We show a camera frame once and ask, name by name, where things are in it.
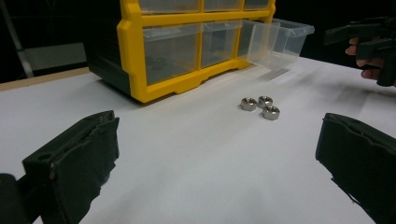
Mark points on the grid of clear plastic drawers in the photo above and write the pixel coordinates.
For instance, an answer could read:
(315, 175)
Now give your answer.
(171, 53)

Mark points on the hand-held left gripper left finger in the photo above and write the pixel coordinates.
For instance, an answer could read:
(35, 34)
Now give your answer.
(74, 161)

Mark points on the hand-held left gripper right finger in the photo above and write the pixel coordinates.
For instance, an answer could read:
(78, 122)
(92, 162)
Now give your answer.
(361, 158)

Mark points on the yellow black organizer cabinet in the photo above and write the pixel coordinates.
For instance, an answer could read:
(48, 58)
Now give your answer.
(134, 62)

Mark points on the transparent pull-out bin drawer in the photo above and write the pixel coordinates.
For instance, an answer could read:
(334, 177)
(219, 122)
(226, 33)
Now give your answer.
(274, 46)

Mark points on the steel hex nut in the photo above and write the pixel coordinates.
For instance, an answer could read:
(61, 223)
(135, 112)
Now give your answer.
(248, 104)
(265, 101)
(270, 112)

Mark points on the white table cover sheet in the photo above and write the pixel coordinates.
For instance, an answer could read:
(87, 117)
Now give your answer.
(193, 155)

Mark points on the grey metal stand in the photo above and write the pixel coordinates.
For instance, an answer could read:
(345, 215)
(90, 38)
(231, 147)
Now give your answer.
(53, 56)

